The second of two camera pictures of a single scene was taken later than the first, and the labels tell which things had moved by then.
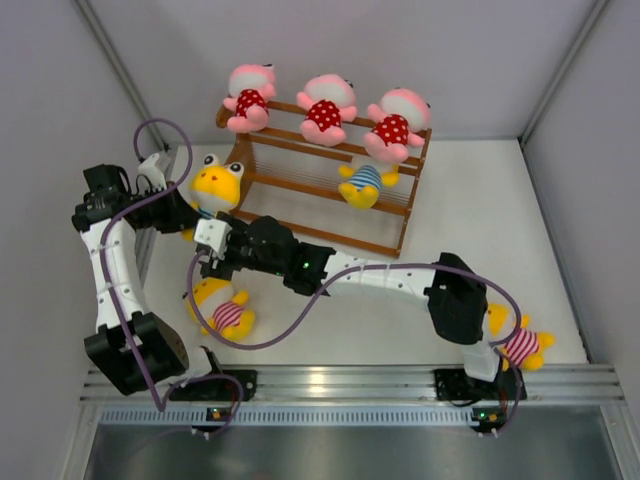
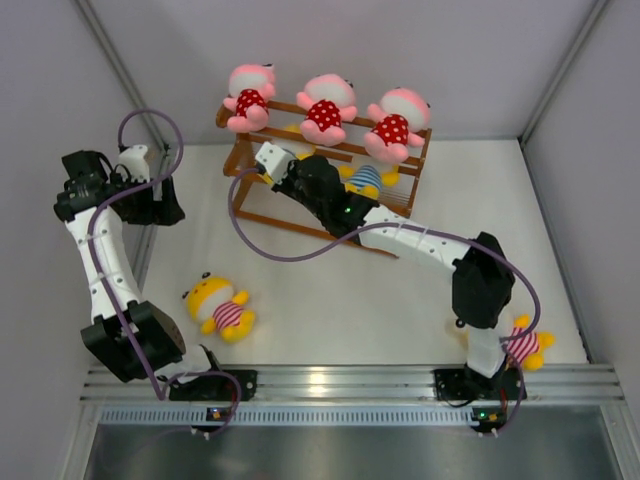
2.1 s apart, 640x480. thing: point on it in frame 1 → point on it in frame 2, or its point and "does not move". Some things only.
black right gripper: (223, 270) → (283, 185)
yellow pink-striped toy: (526, 348) does not move
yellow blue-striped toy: (215, 188) → (294, 127)
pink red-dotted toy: (329, 100) does not move
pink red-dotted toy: (251, 87) does not move
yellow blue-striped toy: (363, 185) does not move
